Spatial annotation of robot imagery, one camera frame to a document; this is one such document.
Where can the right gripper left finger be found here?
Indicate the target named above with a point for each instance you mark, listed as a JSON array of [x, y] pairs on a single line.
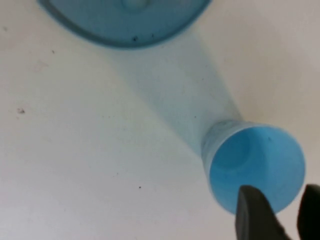
[[255, 220]]

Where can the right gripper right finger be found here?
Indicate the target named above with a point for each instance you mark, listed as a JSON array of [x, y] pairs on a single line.
[[311, 215]]

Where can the blue marbled plastic cup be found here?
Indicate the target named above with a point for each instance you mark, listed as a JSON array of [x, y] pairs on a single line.
[[262, 160]]

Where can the blue cup stand with pegs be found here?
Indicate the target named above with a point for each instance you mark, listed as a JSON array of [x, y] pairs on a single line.
[[112, 25]]

